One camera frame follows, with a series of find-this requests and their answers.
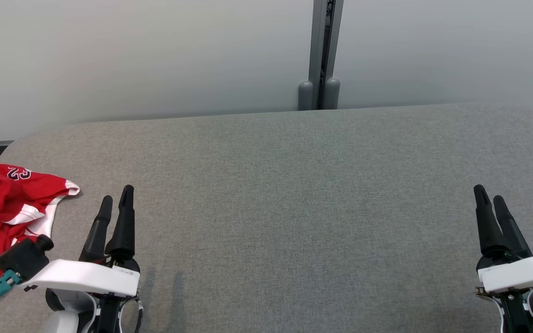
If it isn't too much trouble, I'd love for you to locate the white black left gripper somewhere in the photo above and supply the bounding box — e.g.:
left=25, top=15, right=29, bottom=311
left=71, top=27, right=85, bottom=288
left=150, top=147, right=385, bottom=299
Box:
left=17, top=185, right=141, bottom=298

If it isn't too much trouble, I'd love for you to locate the grey partition post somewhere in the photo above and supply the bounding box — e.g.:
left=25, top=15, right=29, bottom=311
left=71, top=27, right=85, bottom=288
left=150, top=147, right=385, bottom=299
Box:
left=297, top=0, right=344, bottom=111

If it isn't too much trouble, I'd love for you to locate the grey fabric padded surface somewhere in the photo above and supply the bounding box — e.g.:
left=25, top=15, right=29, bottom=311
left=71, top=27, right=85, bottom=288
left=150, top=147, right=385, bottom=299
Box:
left=0, top=102, right=533, bottom=333

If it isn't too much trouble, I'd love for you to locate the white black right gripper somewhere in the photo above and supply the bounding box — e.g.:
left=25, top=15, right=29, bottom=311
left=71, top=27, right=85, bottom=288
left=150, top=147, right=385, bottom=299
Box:
left=473, top=185, right=533, bottom=295

